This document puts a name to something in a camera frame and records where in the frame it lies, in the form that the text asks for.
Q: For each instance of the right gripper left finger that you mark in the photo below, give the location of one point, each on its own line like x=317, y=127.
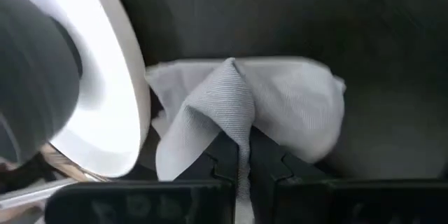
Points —
x=220, y=161

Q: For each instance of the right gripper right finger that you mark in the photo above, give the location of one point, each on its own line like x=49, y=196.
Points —
x=269, y=164

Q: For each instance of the white round plate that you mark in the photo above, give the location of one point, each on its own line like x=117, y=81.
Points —
x=108, y=94

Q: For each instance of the black plastic tray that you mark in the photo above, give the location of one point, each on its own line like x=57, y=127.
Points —
x=315, y=17

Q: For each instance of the black bowl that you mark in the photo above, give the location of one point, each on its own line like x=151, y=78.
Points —
x=31, y=77

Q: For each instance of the grey cloth napkin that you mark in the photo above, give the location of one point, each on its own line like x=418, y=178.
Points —
x=280, y=101

